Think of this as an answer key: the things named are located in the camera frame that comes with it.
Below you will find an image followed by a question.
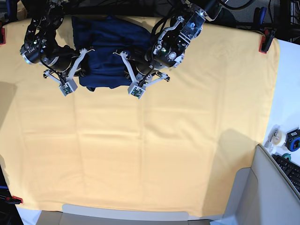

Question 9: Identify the black keyboard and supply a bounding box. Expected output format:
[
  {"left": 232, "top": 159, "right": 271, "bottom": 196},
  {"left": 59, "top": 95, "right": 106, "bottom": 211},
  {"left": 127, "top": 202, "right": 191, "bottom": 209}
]
[{"left": 271, "top": 154, "right": 300, "bottom": 199}]

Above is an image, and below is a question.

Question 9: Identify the green tape roll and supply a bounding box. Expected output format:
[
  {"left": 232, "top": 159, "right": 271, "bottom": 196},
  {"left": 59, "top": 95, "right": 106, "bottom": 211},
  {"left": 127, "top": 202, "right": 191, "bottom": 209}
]
[{"left": 282, "top": 153, "right": 291, "bottom": 161}]

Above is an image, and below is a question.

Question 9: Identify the yellow table cloth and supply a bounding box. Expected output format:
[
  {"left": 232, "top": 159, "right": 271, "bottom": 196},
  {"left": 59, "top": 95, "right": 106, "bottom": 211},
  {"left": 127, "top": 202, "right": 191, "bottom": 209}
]
[{"left": 0, "top": 20, "right": 280, "bottom": 217}]

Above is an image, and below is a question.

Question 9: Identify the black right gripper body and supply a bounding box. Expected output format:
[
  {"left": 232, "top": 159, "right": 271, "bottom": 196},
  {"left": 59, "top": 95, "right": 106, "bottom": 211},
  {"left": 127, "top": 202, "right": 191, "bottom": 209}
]
[{"left": 42, "top": 45, "right": 80, "bottom": 82}]

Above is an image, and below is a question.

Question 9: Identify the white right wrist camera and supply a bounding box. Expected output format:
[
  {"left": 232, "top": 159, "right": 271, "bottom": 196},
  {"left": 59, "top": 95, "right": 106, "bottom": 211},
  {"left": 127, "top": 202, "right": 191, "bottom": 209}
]
[{"left": 59, "top": 79, "right": 78, "bottom": 96}]

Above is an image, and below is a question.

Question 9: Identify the blue black tape measure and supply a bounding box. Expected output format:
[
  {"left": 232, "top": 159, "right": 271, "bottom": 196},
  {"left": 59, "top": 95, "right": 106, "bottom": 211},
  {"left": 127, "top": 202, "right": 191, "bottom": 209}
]
[{"left": 285, "top": 128, "right": 300, "bottom": 152}]

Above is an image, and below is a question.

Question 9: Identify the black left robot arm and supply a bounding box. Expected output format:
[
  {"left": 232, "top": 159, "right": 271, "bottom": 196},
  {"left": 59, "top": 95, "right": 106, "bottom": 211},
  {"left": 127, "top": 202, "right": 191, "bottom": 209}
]
[{"left": 116, "top": 0, "right": 226, "bottom": 87}]

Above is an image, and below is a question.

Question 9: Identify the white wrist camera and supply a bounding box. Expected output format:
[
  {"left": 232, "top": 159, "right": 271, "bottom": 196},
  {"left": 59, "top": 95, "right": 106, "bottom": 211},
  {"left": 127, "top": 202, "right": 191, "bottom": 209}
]
[
  {"left": 59, "top": 79, "right": 78, "bottom": 96},
  {"left": 128, "top": 83, "right": 146, "bottom": 99}
]

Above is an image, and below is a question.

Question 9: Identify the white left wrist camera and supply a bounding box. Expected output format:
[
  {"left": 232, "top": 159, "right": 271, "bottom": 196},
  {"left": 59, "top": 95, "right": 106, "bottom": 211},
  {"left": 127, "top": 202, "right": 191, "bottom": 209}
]
[{"left": 128, "top": 83, "right": 146, "bottom": 99}]

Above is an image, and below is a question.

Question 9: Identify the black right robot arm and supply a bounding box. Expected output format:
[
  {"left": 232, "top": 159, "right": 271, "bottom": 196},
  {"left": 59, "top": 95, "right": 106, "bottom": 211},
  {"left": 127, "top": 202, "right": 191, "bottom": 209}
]
[{"left": 20, "top": 0, "right": 87, "bottom": 84}]

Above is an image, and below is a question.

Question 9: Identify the white tape dispenser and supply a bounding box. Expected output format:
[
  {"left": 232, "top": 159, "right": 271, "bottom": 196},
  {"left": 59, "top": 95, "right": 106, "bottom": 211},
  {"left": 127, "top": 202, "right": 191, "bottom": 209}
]
[{"left": 264, "top": 125, "right": 287, "bottom": 155}]

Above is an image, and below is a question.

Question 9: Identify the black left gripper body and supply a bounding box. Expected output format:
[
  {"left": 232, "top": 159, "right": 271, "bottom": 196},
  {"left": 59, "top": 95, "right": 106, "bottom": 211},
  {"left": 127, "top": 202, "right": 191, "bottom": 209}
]
[{"left": 113, "top": 50, "right": 169, "bottom": 86}]

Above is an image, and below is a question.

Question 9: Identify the red black clamp upper left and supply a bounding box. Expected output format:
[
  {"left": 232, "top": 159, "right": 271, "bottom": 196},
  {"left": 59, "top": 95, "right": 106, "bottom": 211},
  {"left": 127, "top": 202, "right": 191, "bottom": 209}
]
[{"left": 0, "top": 22, "right": 6, "bottom": 45}]

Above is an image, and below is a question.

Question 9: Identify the red black clamp lower left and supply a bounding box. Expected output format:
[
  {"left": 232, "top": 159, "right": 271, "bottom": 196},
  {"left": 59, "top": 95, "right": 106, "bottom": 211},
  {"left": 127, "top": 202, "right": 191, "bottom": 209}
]
[{"left": 4, "top": 196, "right": 23, "bottom": 205}]

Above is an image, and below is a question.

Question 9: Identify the red black clamp right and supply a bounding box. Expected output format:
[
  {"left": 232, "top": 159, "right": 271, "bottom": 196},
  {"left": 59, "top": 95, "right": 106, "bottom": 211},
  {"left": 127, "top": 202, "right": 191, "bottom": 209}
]
[{"left": 259, "top": 29, "right": 276, "bottom": 54}]

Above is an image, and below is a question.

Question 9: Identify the blue long-sleeve shirt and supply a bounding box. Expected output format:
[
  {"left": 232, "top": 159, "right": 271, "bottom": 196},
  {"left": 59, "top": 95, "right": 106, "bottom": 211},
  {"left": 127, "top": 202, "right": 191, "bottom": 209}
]
[{"left": 72, "top": 16, "right": 152, "bottom": 91}]

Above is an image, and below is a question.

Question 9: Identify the red black clamp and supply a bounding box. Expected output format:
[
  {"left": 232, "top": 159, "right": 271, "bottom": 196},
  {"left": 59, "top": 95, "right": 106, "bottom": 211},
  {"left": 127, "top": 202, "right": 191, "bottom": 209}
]
[
  {"left": 0, "top": 22, "right": 6, "bottom": 45},
  {"left": 4, "top": 196, "right": 23, "bottom": 205},
  {"left": 259, "top": 29, "right": 276, "bottom": 54}
]

